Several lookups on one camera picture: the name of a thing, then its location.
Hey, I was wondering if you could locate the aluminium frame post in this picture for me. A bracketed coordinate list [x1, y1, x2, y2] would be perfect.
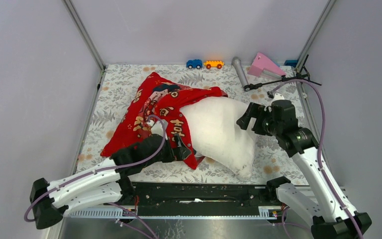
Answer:
[296, 0, 337, 69]
[62, 0, 106, 71]

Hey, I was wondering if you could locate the white pillow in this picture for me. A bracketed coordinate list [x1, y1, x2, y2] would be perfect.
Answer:
[151, 96, 257, 179]

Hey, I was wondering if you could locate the slotted aluminium rail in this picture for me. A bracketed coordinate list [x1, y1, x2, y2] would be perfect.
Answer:
[68, 204, 279, 220]

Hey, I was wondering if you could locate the black tripod stand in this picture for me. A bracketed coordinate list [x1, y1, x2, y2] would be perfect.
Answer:
[248, 54, 322, 91]

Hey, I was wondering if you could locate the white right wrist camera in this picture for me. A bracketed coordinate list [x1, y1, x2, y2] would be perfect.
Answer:
[268, 92, 285, 103]

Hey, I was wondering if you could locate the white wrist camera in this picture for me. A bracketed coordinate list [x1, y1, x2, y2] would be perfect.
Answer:
[147, 119, 168, 139]
[268, 92, 285, 103]

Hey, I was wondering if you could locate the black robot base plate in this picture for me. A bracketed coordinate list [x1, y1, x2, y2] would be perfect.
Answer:
[115, 182, 285, 214]

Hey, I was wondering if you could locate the blue block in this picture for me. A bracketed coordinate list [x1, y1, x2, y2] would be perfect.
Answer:
[284, 60, 298, 67]

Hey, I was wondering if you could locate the red cartoon print pillowcase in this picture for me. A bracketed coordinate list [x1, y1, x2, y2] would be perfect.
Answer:
[100, 72, 227, 169]

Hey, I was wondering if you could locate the left aluminium frame post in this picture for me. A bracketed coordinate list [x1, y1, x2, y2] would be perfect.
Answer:
[62, 0, 106, 71]

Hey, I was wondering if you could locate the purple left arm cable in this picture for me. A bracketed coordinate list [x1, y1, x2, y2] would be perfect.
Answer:
[23, 115, 168, 223]

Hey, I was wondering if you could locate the floral fern print sheet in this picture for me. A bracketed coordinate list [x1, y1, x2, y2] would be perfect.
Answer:
[76, 64, 307, 185]

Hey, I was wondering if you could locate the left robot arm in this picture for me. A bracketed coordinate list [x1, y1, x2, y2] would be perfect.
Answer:
[27, 134, 195, 230]

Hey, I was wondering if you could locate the blue toy car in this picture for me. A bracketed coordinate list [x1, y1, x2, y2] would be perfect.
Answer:
[186, 59, 203, 69]

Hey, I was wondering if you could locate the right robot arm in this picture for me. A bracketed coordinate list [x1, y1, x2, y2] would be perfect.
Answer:
[236, 100, 372, 239]

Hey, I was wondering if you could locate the pink wedge block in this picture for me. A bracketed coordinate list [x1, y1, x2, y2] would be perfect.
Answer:
[247, 52, 286, 78]

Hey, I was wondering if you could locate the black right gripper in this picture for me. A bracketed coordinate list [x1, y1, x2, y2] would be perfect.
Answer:
[236, 102, 282, 137]

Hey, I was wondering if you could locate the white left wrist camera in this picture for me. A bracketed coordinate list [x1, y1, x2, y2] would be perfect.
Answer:
[147, 119, 168, 139]

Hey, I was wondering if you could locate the silver microphone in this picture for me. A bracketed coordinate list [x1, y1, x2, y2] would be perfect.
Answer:
[231, 56, 249, 91]

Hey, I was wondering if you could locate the yellow toy car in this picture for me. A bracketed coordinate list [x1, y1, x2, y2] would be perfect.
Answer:
[203, 60, 224, 69]

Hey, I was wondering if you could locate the right aluminium frame post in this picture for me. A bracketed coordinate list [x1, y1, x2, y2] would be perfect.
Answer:
[296, 0, 337, 69]

